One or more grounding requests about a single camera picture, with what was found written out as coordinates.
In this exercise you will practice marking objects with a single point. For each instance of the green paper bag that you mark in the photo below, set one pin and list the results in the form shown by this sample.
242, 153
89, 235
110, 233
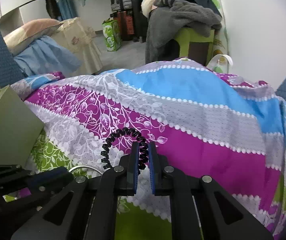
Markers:
111, 34

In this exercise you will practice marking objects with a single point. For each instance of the green white cardboard box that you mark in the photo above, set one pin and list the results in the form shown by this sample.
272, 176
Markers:
19, 128

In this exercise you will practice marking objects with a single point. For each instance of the pink beige pillow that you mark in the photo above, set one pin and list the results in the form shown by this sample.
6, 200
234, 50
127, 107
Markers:
19, 39

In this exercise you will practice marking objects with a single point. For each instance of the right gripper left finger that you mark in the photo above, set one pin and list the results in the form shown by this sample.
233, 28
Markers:
85, 208

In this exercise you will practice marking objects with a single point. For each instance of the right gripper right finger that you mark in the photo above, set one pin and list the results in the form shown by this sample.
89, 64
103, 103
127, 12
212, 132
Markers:
200, 208

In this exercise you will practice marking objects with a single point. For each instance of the green plastic stool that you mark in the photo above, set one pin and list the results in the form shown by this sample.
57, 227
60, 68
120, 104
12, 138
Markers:
195, 46

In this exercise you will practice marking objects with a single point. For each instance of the grey fleece blanket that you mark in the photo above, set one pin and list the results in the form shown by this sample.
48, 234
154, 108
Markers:
169, 17

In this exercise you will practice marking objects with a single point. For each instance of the colourful floral bed sheet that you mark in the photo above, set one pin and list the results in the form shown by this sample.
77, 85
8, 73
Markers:
205, 123

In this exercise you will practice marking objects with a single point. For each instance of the red black suitcase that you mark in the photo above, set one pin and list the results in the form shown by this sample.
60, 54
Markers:
125, 24

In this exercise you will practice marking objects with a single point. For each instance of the light blue cloth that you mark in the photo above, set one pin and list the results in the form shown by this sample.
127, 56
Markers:
44, 56

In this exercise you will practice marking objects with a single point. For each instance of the beige floral cloth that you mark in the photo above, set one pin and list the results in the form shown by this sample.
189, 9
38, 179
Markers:
78, 38

